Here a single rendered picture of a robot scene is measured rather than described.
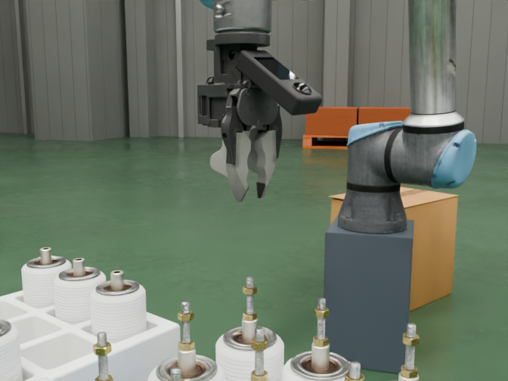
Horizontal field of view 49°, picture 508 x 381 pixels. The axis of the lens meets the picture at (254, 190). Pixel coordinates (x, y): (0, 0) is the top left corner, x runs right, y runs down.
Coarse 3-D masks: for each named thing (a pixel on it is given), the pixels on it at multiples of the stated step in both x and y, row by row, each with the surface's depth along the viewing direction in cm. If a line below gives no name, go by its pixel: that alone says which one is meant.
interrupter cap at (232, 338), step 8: (232, 328) 80; (240, 328) 81; (264, 328) 80; (224, 336) 78; (232, 336) 78; (240, 336) 79; (264, 336) 78; (272, 336) 78; (232, 344) 75; (240, 344) 75; (248, 344) 76; (272, 344) 76
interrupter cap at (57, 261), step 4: (52, 256) 116; (56, 256) 116; (32, 260) 114; (36, 260) 114; (40, 260) 114; (52, 260) 115; (56, 260) 114; (60, 260) 114; (64, 260) 113; (28, 264) 111; (32, 264) 111; (36, 264) 112; (40, 264) 112; (52, 264) 111; (56, 264) 111; (60, 264) 112; (40, 268) 109
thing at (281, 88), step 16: (240, 64) 69; (256, 64) 67; (272, 64) 69; (256, 80) 68; (272, 80) 66; (288, 80) 66; (272, 96) 66; (288, 96) 65; (304, 96) 64; (320, 96) 66; (288, 112) 65; (304, 112) 66
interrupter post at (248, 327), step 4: (244, 320) 77; (256, 320) 77; (244, 324) 77; (248, 324) 76; (252, 324) 76; (256, 324) 77; (244, 328) 77; (248, 328) 76; (252, 328) 77; (244, 332) 77; (248, 332) 77; (252, 332) 77; (244, 336) 77; (248, 336) 77; (252, 336) 77; (244, 340) 77; (248, 340) 77
